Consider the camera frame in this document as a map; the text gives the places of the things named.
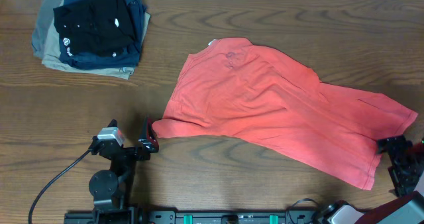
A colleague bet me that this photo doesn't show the black mounting rail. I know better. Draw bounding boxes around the black mounting rail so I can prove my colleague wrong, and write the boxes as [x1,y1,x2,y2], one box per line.
[64,208,331,224]

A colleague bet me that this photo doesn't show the khaki folded garment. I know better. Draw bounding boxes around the khaki folded garment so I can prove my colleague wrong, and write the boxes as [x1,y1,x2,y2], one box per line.
[41,0,150,80]

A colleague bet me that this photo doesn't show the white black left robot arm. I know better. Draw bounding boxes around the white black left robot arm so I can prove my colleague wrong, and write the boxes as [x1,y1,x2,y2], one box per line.
[89,117,159,223]

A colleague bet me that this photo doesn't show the orange red t-shirt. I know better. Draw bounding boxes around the orange red t-shirt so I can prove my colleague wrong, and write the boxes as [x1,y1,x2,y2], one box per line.
[153,38,417,190]

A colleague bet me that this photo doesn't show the grey folded garment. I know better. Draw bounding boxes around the grey folded garment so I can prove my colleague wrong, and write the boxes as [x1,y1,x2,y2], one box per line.
[31,0,63,58]

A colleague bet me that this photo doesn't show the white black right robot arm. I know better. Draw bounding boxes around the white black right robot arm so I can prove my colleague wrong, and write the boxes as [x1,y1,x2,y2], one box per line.
[314,135,423,224]

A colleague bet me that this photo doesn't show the navy folded shirt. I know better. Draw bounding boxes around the navy folded shirt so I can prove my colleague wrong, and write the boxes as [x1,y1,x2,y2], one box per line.
[59,0,146,70]

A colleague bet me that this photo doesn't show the black folded polo shirt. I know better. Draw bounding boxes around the black folded polo shirt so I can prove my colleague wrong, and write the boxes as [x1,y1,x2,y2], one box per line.
[54,0,136,56]

